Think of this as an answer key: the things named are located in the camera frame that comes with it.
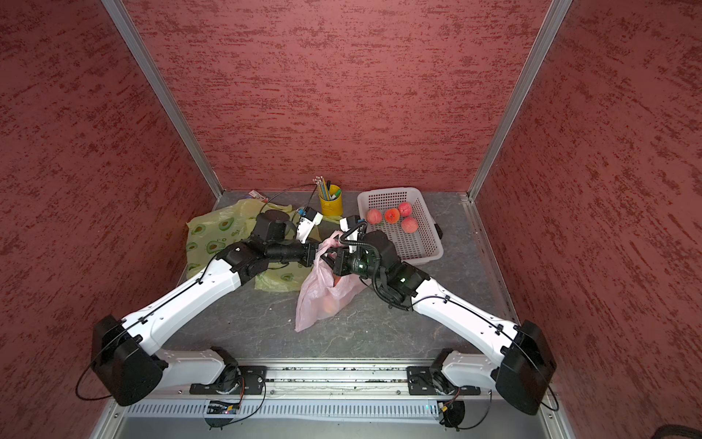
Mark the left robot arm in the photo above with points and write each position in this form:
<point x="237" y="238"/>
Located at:
<point x="129" y="357"/>

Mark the green avocado print bag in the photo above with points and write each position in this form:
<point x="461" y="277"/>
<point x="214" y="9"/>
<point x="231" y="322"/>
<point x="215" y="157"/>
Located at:
<point x="211" y="233"/>

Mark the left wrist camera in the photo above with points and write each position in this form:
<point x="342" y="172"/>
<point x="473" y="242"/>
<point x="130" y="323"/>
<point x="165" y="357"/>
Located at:
<point x="309" y="218"/>

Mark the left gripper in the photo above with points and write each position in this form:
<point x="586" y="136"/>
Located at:
<point x="310" y="254"/>

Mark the yellow pencil cup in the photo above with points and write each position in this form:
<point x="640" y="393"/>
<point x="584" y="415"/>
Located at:
<point x="331" y="203"/>

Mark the pink plastic bag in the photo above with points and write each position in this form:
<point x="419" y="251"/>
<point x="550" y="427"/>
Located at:
<point x="321" y="282"/>

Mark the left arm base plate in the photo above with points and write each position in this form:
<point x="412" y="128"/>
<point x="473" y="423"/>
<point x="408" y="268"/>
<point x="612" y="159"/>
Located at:
<point x="240" y="380"/>

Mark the peach front orange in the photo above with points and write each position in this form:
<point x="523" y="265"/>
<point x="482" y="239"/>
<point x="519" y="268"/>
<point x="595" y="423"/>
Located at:
<point x="330" y="305"/>

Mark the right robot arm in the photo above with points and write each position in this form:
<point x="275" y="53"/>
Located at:
<point x="519" y="364"/>

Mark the pencils in cup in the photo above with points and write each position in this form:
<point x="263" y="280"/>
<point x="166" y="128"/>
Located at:
<point x="325" y="190"/>

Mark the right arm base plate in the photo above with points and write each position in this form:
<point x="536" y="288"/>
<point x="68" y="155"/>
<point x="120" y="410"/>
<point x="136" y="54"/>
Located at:
<point x="429" y="381"/>

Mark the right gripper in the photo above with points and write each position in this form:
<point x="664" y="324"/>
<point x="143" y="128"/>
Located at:
<point x="340" y="262"/>

